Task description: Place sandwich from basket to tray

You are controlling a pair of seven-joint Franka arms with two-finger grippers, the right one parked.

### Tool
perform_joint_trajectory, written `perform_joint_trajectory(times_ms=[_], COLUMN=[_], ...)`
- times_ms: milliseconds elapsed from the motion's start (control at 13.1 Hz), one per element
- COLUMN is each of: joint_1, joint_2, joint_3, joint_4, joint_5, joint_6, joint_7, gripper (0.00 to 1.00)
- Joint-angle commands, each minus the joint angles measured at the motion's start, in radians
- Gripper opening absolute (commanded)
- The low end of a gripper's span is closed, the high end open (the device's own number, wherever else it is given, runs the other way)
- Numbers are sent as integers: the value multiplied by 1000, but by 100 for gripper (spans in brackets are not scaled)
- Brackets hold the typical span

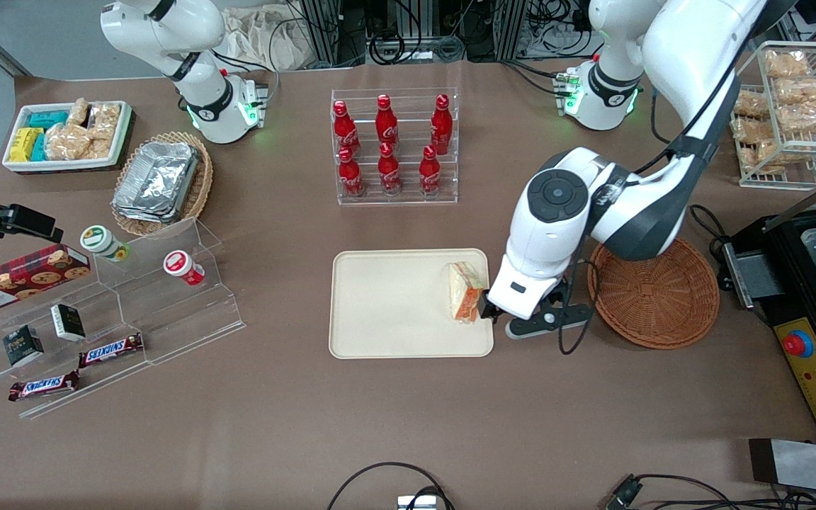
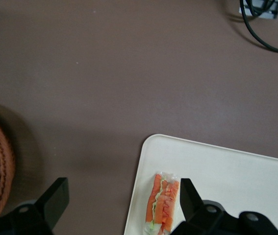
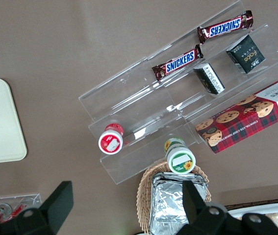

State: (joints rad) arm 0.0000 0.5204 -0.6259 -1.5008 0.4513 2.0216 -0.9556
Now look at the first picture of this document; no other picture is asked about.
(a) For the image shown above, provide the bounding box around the triangular sandwich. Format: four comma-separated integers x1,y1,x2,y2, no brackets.
448,261,489,325

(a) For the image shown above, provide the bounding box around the beige plastic tray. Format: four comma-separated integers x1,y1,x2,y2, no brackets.
329,248,495,360

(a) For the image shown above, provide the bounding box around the round brown wicker basket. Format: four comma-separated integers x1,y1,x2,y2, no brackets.
587,237,720,350

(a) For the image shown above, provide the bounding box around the oval light wicker basket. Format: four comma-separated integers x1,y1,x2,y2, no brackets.
110,131,214,238

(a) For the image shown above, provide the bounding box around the red tartan cookie box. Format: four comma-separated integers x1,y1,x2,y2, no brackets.
0,244,91,316

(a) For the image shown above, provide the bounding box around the white rectangular snack bin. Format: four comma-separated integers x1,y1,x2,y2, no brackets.
2,101,133,174

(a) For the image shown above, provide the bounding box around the green lid yogurt cup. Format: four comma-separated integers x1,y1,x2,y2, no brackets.
80,225,130,264

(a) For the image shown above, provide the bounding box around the yellow snack packet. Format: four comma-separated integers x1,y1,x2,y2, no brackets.
9,127,44,163

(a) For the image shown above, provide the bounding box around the small black box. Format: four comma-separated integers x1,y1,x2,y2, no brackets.
3,325,45,367
50,304,86,342

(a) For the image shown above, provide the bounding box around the stack of foil containers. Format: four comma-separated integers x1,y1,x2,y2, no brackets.
112,142,200,225

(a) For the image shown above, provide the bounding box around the clear acrylic bottle rack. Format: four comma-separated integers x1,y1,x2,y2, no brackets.
330,87,460,206

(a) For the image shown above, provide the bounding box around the red cola bottle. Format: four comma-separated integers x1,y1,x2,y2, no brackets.
431,93,453,155
378,142,402,196
375,94,400,149
419,145,443,196
338,147,366,198
333,100,362,157

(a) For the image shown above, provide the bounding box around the brown chocolate bar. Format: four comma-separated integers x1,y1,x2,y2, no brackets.
79,332,145,368
8,370,81,402

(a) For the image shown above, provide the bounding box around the red lid yogurt cup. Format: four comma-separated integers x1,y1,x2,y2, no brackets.
163,250,206,287

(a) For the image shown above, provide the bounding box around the clear acrylic stepped display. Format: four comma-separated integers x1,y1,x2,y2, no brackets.
0,218,247,420

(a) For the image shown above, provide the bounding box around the red emergency stop button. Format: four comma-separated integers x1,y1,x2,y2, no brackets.
782,329,815,360

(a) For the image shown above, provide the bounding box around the beige cloth bag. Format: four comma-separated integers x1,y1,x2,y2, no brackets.
222,6,310,72

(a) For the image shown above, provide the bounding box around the grey metal plate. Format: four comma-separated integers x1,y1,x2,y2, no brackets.
748,438,816,497

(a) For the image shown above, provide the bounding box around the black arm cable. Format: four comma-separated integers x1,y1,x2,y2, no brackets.
557,241,597,356

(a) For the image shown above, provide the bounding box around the thin black cable loop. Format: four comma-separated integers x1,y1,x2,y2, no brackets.
327,462,455,510

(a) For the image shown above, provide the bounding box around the black power cable with plug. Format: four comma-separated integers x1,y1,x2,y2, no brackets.
689,204,735,292

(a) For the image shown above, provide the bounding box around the black cable with connector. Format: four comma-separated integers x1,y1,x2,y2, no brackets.
605,473,816,510

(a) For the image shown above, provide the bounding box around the black aluminium frame rack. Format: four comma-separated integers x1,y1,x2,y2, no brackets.
296,0,593,66

